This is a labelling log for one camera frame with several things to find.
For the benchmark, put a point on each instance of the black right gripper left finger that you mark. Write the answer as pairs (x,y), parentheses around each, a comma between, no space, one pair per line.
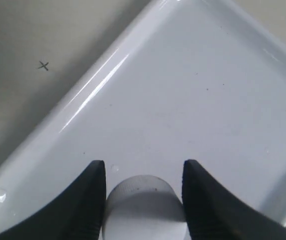
(75,214)

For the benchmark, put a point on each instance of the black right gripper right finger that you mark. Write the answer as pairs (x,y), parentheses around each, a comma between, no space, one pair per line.
(212,212)

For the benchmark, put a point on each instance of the white bottle cap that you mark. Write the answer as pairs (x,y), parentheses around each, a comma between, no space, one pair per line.
(143,207)

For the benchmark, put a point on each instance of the white rectangular plastic tray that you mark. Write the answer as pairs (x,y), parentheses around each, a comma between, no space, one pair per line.
(186,80)

